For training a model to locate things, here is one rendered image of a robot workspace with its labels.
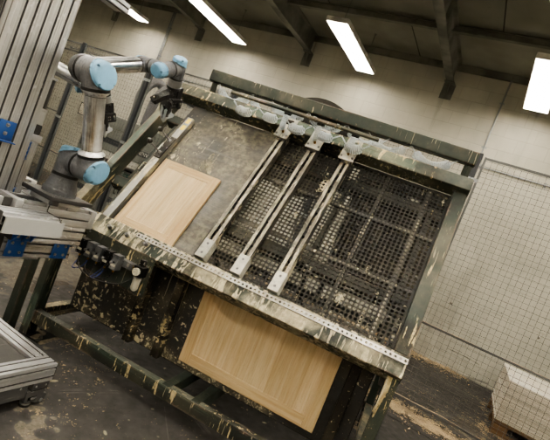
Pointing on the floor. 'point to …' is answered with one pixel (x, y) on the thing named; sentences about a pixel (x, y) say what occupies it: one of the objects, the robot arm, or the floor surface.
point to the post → (20, 291)
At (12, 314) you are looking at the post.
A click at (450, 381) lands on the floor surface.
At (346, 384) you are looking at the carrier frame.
